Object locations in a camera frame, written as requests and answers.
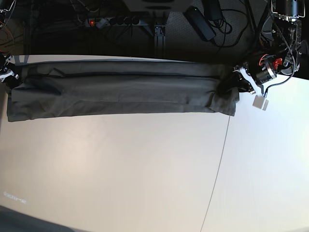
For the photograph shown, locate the aluminium table leg profile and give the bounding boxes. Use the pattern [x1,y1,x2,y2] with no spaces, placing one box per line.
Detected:
[153,11,167,59]

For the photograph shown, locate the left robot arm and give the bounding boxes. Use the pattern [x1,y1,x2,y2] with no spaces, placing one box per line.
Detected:
[217,0,306,98]

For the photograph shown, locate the olive green T-shirt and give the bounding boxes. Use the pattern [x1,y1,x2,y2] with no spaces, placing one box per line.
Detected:
[6,60,239,122]

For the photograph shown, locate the black power adapter brick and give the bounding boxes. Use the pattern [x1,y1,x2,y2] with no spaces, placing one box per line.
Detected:
[183,6,216,42]

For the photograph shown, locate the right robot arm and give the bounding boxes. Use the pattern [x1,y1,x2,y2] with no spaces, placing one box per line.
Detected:
[0,0,21,89]

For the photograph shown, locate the black tripod stand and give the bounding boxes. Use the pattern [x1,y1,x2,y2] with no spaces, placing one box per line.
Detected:
[239,0,271,63]

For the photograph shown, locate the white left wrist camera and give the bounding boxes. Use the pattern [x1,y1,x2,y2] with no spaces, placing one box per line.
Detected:
[253,95,269,111]

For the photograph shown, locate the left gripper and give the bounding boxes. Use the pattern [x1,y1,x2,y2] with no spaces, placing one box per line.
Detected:
[217,60,278,96]

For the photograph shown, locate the white power strip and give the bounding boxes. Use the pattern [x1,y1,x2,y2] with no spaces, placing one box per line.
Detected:
[84,16,141,29]

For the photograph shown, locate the small black power adapter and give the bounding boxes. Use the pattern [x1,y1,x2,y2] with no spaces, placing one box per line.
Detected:
[202,0,223,21]

